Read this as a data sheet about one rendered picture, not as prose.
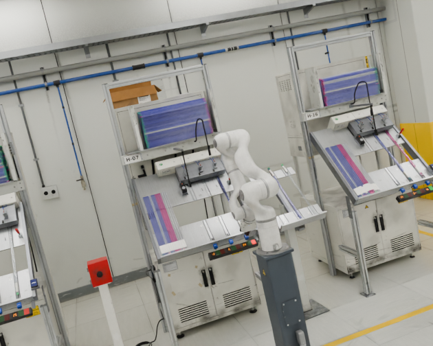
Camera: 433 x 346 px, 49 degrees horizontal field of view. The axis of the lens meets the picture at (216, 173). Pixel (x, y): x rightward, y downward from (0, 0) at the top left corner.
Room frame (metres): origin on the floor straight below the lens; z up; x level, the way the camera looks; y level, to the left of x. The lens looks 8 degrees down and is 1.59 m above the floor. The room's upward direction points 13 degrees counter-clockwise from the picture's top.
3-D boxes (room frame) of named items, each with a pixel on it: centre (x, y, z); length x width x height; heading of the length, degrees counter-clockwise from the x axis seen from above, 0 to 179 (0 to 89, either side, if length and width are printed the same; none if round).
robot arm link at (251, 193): (2.68, -0.19, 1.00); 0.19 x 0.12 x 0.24; 110
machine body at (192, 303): (3.64, 0.30, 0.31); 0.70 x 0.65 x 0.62; 104
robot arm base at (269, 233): (2.69, -0.22, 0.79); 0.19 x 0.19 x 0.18
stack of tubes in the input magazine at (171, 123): (3.54, 0.21, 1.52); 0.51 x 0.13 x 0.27; 104
